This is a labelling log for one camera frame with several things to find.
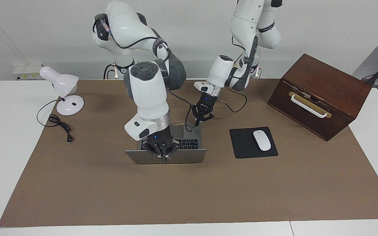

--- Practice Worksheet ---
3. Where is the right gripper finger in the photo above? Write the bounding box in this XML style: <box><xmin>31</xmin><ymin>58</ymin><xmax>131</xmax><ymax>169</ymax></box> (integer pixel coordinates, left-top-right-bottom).
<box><xmin>162</xmin><ymin>140</ymin><xmax>180</xmax><ymax>162</ymax></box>
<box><xmin>141</xmin><ymin>141</ymin><xmax>163</xmax><ymax>158</ymax></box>

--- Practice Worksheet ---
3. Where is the grey aluminium laptop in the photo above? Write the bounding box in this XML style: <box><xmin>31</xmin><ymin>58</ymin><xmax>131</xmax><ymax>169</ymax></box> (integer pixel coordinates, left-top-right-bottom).
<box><xmin>125</xmin><ymin>123</ymin><xmax>207</xmax><ymax>165</ymax></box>

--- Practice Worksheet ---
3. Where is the black mouse pad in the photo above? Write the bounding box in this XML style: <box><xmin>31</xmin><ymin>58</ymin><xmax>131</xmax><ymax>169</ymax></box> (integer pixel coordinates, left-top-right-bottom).
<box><xmin>229</xmin><ymin>127</ymin><xmax>279</xmax><ymax>159</ymax></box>

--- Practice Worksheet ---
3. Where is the brown table mat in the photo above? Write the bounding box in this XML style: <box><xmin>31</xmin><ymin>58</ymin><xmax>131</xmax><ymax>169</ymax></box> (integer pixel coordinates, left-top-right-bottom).
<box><xmin>0</xmin><ymin>79</ymin><xmax>378</xmax><ymax>227</ymax></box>

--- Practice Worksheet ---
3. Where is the white computer mouse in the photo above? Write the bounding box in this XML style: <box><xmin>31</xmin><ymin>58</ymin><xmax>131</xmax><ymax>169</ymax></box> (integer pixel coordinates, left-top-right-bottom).
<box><xmin>253</xmin><ymin>130</ymin><xmax>271</xmax><ymax>151</ymax></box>

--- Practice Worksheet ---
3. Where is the white desk lamp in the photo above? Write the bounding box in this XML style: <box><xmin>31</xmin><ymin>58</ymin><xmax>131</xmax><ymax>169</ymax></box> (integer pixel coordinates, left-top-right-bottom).
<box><xmin>40</xmin><ymin>66</ymin><xmax>85</xmax><ymax>116</ymax></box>

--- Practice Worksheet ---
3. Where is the dark brown wooden box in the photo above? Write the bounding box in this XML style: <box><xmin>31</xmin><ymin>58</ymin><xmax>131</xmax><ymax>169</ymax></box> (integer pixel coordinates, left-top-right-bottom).
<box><xmin>267</xmin><ymin>53</ymin><xmax>372</xmax><ymax>142</ymax></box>

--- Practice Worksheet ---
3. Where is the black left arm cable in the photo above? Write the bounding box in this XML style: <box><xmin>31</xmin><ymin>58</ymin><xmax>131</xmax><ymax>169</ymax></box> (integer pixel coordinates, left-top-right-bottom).
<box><xmin>217</xmin><ymin>35</ymin><xmax>259</xmax><ymax>114</ymax></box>

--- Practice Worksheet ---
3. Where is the black lamp power cable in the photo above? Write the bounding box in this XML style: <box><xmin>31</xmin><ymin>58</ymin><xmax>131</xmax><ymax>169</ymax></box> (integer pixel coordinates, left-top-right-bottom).
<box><xmin>37</xmin><ymin>99</ymin><xmax>74</xmax><ymax>143</ymax></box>

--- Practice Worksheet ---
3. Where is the white box handle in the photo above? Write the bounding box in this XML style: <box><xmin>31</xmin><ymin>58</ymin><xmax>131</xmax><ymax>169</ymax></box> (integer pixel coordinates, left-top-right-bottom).
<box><xmin>291</xmin><ymin>94</ymin><xmax>328</xmax><ymax>118</ymax></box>

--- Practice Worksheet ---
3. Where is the brass handle plate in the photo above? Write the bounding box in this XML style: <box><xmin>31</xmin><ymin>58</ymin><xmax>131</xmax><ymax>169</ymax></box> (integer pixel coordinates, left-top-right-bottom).
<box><xmin>288</xmin><ymin>91</ymin><xmax>332</xmax><ymax>119</ymax></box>

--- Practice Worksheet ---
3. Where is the white wall power strip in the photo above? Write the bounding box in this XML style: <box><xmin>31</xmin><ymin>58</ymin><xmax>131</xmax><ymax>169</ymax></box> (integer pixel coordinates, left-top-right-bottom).
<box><xmin>13</xmin><ymin>64</ymin><xmax>44</xmax><ymax>80</ymax></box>

